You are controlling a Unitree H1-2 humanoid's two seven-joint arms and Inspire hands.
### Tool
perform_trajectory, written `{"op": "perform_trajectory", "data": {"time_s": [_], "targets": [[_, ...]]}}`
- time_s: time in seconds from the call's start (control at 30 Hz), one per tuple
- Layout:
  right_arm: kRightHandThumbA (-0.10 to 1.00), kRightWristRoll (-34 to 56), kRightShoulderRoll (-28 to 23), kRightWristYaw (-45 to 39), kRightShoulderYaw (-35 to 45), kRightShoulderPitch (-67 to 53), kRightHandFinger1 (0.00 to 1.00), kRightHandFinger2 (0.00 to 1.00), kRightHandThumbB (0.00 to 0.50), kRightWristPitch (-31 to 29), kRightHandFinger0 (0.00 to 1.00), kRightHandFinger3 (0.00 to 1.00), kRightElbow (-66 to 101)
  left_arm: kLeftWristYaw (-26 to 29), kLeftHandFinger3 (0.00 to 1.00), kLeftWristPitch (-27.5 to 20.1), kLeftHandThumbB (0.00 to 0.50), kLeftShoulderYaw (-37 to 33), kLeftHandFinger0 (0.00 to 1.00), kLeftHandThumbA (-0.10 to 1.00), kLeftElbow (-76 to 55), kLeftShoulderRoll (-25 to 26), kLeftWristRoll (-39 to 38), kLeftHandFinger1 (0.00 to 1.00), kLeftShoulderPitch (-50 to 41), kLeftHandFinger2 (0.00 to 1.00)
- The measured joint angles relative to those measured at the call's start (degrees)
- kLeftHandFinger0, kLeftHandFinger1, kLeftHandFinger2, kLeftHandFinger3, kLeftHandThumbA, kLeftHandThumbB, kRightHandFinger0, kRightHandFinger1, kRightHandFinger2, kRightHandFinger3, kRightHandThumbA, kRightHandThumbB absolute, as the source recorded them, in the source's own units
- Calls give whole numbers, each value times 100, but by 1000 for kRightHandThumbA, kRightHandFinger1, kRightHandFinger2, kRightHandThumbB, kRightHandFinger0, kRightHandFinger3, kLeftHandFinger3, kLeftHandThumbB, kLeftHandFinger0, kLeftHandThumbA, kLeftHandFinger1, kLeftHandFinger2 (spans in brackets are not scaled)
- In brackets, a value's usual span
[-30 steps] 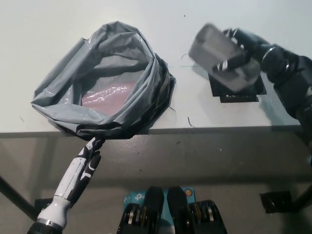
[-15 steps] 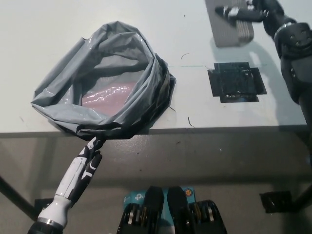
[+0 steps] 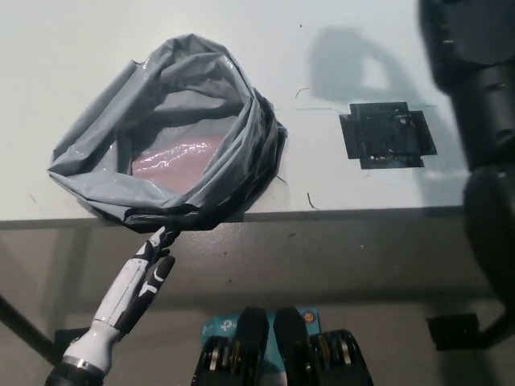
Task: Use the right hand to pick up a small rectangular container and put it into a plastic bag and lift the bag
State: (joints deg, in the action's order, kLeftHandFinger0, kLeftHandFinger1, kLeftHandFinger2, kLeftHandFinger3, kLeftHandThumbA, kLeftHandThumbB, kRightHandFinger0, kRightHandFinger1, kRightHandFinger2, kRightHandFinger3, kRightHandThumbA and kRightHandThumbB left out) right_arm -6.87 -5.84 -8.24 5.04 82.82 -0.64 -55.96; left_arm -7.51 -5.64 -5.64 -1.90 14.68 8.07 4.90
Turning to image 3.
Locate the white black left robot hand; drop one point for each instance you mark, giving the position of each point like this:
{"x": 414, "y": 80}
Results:
{"x": 120, "y": 297}

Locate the grey plastic bag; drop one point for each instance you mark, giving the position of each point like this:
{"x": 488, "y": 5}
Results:
{"x": 92, "y": 132}

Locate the black floor foot plate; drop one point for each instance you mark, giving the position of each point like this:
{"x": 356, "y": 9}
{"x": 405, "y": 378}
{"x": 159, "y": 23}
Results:
{"x": 452, "y": 331}
{"x": 68, "y": 337}

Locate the black table leg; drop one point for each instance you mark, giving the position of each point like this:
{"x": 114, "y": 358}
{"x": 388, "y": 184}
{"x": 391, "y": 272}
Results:
{"x": 24, "y": 327}

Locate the teal TP-Link box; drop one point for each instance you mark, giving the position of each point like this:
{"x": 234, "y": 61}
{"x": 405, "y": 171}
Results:
{"x": 219, "y": 325}

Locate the pink plastic package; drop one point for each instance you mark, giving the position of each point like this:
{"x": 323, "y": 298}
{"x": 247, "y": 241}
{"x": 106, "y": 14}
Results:
{"x": 173, "y": 161}

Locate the black tape patch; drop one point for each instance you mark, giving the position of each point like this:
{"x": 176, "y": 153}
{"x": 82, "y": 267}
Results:
{"x": 386, "y": 136}

